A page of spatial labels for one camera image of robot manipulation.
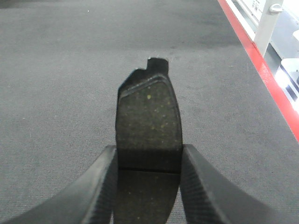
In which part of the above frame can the brake pad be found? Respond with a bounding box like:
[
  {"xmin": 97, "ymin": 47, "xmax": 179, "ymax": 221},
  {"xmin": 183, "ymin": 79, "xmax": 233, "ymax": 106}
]
[{"xmin": 114, "ymin": 58, "xmax": 183, "ymax": 224}]

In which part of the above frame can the red conveyor side rail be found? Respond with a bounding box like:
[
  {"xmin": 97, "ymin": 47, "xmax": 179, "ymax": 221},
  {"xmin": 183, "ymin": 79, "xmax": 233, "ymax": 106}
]
[{"xmin": 218, "ymin": 0, "xmax": 299, "ymax": 140}]

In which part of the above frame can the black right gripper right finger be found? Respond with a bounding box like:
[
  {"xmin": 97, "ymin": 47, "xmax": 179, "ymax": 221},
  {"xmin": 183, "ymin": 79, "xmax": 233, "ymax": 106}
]
[{"xmin": 180, "ymin": 144, "xmax": 299, "ymax": 224}]

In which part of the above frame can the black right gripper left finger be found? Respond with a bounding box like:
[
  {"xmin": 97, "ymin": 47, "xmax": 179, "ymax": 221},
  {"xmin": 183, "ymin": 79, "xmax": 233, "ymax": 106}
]
[{"xmin": 6, "ymin": 145, "xmax": 118, "ymax": 224}]

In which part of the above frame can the white metal post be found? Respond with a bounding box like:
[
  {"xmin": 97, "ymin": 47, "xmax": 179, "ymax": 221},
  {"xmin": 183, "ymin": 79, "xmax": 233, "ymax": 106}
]
[{"xmin": 253, "ymin": 0, "xmax": 284, "ymax": 57}]

